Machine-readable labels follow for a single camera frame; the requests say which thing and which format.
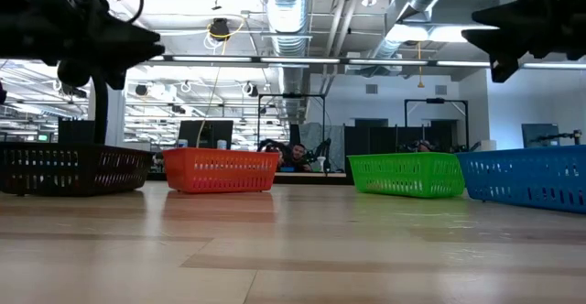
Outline yellow hanging cord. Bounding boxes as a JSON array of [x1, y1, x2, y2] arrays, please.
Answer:
[[415, 41, 425, 89]]

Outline black computer monitor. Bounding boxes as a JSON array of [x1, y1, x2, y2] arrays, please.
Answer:
[[178, 119, 234, 149]]

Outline black station frame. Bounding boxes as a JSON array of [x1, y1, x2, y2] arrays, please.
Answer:
[[404, 97, 471, 152], [256, 92, 327, 152]]

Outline long ceiling light bar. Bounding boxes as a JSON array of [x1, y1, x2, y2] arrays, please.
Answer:
[[0, 54, 586, 71]]

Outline black plastic basket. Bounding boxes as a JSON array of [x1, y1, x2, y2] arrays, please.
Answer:
[[0, 141, 155, 199]]

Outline dark wall monitor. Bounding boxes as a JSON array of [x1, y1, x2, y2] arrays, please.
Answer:
[[521, 123, 560, 148]]

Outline black round ceiling fixture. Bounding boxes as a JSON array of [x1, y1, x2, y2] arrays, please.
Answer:
[[210, 17, 231, 39]]

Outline thin yellow drop cable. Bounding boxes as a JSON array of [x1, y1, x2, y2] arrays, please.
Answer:
[[195, 17, 246, 148]]

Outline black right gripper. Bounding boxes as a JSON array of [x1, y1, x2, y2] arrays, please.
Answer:
[[461, 0, 586, 84]]

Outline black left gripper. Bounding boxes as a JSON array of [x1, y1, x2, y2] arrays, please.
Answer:
[[0, 0, 167, 91]]

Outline black box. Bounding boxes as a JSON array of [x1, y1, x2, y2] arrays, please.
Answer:
[[58, 118, 96, 144]]

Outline black partition panels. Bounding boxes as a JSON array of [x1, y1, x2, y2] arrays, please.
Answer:
[[343, 119, 459, 155]]

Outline orange plastic basket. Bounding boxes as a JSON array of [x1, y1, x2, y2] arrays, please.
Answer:
[[162, 147, 280, 194]]

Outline blue plastic basket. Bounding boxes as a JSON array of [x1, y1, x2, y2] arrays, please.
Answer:
[[455, 144, 586, 215]]

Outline green plastic basket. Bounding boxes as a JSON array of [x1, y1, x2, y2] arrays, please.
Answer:
[[346, 151, 466, 200]]

